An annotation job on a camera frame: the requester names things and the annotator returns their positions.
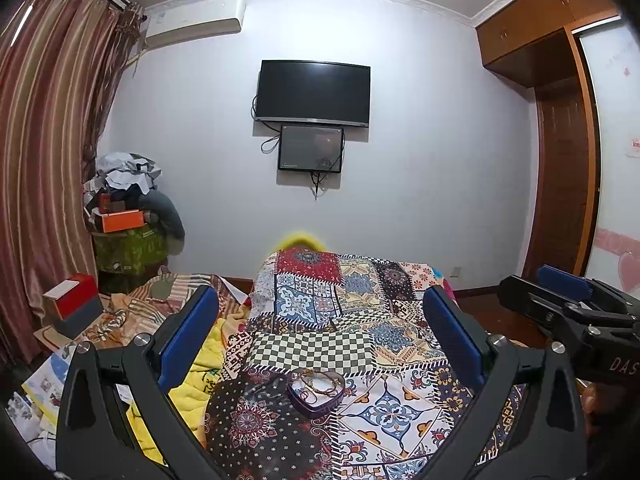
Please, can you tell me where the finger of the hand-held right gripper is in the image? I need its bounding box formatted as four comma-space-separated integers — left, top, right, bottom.
498, 274, 597, 334
537, 264, 640, 314

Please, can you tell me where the wooden overhead cabinet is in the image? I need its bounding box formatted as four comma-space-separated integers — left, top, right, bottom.
475, 0, 622, 92

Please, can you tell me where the orange box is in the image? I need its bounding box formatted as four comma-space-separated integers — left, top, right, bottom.
94, 208, 146, 234

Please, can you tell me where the dark grey box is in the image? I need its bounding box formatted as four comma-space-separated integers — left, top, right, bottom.
52, 300, 104, 339

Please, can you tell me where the colourful patchwork blanket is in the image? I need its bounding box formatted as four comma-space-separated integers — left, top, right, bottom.
204, 249, 532, 480

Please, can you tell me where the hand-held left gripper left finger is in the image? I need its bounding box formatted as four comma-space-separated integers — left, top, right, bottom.
55, 285, 227, 480

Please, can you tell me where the black wall television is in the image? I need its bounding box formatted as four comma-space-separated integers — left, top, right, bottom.
252, 59, 372, 129

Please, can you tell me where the gold bead bracelet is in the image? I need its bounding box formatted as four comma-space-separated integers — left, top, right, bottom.
299, 370, 343, 396

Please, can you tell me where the striped brown curtain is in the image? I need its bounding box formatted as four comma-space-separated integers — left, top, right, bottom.
0, 0, 147, 363

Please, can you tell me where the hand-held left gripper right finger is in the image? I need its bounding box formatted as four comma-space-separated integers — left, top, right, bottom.
419, 285, 588, 480

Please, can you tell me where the purple heart-shaped tin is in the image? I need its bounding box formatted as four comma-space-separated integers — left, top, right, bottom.
285, 367, 346, 419

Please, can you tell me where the person's right hand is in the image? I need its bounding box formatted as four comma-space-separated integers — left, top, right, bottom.
581, 381, 619, 442

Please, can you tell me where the light blue printed booklet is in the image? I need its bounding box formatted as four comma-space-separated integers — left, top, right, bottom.
20, 350, 72, 427

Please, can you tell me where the pile of grey clothes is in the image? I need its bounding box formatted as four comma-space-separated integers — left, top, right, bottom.
82, 152, 164, 207

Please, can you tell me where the small black wall monitor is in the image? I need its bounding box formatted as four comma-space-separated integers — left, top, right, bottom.
277, 124, 346, 174

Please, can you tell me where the brown striped blanket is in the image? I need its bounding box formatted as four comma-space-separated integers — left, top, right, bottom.
30, 271, 252, 357

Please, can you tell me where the red box white lid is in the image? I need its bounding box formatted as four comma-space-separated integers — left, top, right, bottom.
42, 273, 100, 321

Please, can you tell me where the white air conditioner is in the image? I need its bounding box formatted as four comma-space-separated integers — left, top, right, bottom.
143, 0, 247, 51

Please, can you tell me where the yellow cartoon blanket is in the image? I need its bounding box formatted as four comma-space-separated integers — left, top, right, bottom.
124, 310, 252, 467

